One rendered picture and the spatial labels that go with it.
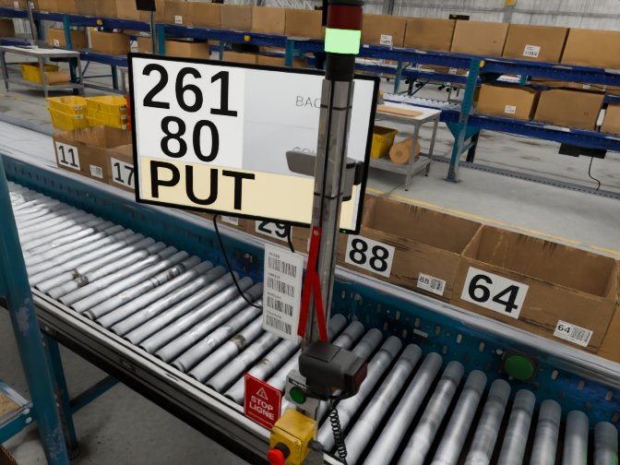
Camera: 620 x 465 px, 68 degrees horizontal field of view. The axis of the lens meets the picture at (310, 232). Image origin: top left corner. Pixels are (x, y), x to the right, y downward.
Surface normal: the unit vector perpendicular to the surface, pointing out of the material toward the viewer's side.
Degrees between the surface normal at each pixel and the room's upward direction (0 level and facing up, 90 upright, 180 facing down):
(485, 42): 90
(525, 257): 89
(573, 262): 89
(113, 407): 0
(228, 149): 86
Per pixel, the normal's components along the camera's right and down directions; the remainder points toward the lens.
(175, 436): 0.07, -0.90
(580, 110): -0.56, 0.32
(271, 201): -0.19, 0.34
